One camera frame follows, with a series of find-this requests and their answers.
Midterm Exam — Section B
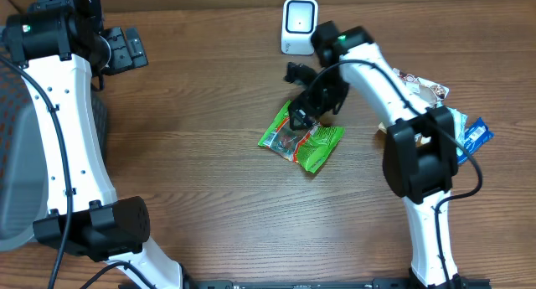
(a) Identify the beige brown snack packet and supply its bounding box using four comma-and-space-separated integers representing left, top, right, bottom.
378, 67, 451, 147

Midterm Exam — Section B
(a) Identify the blue snack bar wrapper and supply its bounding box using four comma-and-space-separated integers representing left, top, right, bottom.
461, 117, 495, 154

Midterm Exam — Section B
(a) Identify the light teal snack packet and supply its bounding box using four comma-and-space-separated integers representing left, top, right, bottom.
448, 107, 467, 144

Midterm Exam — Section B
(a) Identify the white barcode scanner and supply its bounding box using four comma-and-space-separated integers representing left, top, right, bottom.
281, 0, 318, 55

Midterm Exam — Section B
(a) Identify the green snack packet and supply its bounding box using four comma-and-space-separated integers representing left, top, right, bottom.
258, 101, 345, 173

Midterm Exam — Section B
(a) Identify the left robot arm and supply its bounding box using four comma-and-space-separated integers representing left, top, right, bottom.
3, 0, 193, 289

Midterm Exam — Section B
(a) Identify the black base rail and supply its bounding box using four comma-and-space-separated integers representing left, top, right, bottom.
184, 278, 492, 289

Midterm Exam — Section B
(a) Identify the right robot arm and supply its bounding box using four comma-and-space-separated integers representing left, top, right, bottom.
285, 21, 464, 288

